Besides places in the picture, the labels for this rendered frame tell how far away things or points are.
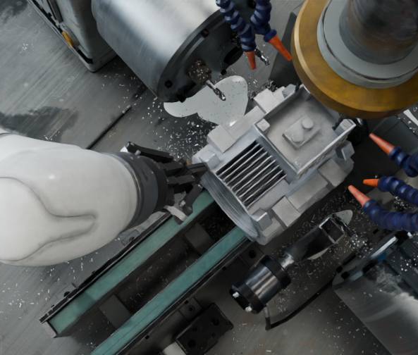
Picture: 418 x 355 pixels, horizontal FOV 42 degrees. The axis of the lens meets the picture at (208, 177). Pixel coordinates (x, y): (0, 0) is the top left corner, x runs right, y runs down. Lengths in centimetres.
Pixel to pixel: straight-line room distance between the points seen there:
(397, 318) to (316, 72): 38
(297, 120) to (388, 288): 28
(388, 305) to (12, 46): 93
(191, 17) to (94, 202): 45
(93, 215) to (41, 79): 79
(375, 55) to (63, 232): 37
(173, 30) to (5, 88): 51
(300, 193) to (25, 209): 52
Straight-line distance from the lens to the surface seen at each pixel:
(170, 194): 68
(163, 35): 87
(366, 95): 64
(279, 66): 104
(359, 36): 61
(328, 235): 67
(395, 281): 81
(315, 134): 85
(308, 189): 87
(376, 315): 85
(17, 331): 114
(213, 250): 98
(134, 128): 117
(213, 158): 84
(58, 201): 45
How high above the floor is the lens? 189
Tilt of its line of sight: 75 degrees down
